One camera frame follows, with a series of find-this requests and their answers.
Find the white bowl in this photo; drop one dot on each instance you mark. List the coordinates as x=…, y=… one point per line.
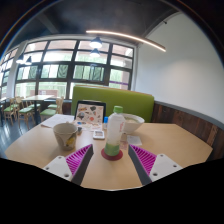
x=135, y=124

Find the white paper sheet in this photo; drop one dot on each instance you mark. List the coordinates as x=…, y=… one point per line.
x=56, y=120

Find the black-framed sticker-covered tablet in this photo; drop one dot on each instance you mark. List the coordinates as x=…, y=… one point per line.
x=89, y=112

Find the group of wooden green-seat chairs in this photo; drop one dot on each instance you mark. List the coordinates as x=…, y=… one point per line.
x=25, y=111

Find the small clear wrapper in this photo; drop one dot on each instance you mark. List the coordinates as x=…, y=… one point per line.
x=134, y=140

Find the white green-capped drink bottle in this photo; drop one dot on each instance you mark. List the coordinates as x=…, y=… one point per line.
x=114, y=133

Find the long linear ceiling light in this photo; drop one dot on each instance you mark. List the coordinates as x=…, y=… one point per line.
x=130, y=36

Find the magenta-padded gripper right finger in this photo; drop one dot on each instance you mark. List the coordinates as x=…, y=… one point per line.
x=165, y=165

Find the beige printed paper cup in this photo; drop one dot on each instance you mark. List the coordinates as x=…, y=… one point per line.
x=65, y=136

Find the group of pendant lamps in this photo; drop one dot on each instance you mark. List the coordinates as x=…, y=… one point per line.
x=96, y=43

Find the flat round red coaster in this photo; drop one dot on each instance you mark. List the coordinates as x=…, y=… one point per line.
x=111, y=158

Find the small blue-capped bottle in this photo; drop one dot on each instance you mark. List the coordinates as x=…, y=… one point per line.
x=105, y=124

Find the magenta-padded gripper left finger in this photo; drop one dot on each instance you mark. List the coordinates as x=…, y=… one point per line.
x=58, y=165

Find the green bench sofa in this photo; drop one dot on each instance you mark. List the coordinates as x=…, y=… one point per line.
x=133, y=100

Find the wooden dining table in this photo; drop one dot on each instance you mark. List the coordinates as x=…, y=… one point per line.
x=36, y=97

